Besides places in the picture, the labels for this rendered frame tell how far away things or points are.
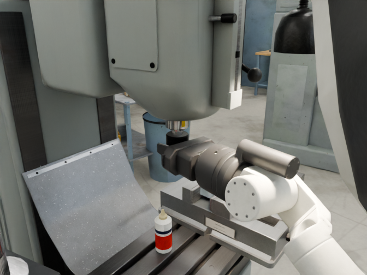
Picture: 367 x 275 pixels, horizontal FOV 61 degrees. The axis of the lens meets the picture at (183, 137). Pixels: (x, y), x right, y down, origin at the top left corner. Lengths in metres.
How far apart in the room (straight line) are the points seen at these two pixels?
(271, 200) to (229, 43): 0.25
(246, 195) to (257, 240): 0.33
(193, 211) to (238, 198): 0.39
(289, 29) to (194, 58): 0.14
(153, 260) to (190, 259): 0.09
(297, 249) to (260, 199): 0.08
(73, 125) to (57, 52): 0.30
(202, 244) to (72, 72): 0.50
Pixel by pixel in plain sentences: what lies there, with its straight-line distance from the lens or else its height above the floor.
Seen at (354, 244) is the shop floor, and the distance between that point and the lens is 2.63.
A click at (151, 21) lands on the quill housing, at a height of 1.48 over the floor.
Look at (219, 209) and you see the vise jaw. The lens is 0.78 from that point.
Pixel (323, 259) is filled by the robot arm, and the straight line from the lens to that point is 0.46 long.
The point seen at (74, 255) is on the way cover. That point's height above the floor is 0.93.
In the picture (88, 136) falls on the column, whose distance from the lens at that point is 0.97.
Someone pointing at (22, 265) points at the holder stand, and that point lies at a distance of 0.52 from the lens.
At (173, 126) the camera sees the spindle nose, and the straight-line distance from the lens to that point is 0.62.
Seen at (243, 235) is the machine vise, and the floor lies 1.01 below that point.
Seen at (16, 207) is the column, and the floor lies 1.03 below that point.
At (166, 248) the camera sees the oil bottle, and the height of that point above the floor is 0.98.
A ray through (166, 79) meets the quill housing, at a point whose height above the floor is 1.39.
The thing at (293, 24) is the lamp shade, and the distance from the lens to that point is 0.49.
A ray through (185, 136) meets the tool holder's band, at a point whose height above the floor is 1.26.
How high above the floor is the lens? 1.48
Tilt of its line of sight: 20 degrees down
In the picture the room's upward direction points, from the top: straight up
